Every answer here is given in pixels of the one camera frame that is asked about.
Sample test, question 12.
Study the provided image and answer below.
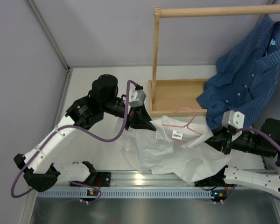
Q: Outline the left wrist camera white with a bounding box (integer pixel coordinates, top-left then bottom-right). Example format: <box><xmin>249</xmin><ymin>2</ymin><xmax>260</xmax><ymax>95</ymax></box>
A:
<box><xmin>128</xmin><ymin>85</ymin><xmax>146</xmax><ymax>108</ymax></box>

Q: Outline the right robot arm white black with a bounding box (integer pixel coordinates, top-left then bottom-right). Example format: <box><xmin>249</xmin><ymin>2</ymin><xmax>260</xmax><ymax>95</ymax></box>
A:
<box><xmin>206</xmin><ymin>118</ymin><xmax>280</xmax><ymax>198</ymax></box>

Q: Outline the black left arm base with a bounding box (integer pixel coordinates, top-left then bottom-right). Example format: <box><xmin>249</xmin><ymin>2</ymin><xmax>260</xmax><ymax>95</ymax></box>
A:
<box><xmin>92</xmin><ymin>172</ymin><xmax>111</xmax><ymax>188</ymax></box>

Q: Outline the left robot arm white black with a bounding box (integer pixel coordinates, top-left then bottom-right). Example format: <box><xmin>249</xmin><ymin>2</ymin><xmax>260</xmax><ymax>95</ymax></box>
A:
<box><xmin>11</xmin><ymin>74</ymin><xmax>156</xmax><ymax>198</ymax></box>

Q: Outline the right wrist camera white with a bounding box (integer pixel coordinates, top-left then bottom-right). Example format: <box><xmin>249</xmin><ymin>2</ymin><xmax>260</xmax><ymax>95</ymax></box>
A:
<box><xmin>222</xmin><ymin>110</ymin><xmax>245</xmax><ymax>129</ymax></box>

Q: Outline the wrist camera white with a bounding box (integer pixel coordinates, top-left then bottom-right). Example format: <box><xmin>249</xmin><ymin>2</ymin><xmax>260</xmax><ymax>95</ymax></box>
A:
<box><xmin>128</xmin><ymin>85</ymin><xmax>146</xmax><ymax>108</ymax></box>
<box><xmin>222</xmin><ymin>110</ymin><xmax>245</xmax><ymax>129</ymax></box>

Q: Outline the blue checkered shirt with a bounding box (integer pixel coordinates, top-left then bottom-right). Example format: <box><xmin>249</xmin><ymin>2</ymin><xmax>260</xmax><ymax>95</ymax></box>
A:
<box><xmin>196</xmin><ymin>16</ymin><xmax>280</xmax><ymax>130</ymax></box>

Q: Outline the wooden clothes rack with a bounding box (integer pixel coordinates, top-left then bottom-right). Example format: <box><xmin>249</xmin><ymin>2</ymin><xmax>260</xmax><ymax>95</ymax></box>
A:
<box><xmin>148</xmin><ymin>3</ymin><xmax>280</xmax><ymax>118</ymax></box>

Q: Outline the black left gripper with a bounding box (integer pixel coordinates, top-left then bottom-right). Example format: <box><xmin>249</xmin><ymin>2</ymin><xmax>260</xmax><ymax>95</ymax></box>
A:
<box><xmin>102</xmin><ymin>97</ymin><xmax>157</xmax><ymax>131</ymax></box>

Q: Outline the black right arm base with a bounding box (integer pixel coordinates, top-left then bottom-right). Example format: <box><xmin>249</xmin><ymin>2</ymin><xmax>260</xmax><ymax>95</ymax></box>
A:
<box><xmin>194</xmin><ymin>178</ymin><xmax>235</xmax><ymax>191</ymax></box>

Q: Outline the aluminium corner frame post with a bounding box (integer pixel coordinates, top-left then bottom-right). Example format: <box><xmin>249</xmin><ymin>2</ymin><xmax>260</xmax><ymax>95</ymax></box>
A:
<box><xmin>24</xmin><ymin>0</ymin><xmax>72</xmax><ymax>129</ymax></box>

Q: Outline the pink wire hanger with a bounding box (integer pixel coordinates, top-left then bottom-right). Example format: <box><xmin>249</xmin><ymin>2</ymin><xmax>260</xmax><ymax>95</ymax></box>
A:
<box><xmin>162</xmin><ymin>107</ymin><xmax>203</xmax><ymax>143</ymax></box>

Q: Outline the white shirt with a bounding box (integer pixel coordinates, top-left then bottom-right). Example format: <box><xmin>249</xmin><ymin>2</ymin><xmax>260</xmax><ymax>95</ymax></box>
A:
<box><xmin>114</xmin><ymin>116</ymin><xmax>231</xmax><ymax>183</ymax></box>

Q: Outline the aluminium mounting rail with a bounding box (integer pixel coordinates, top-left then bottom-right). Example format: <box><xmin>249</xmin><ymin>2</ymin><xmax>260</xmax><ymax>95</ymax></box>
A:
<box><xmin>93</xmin><ymin>170</ymin><xmax>278</xmax><ymax>187</ymax></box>

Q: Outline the slotted cable duct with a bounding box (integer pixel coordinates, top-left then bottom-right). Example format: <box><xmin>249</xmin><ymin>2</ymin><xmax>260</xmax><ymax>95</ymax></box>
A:
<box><xmin>38</xmin><ymin>188</ymin><xmax>224</xmax><ymax>199</ymax></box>

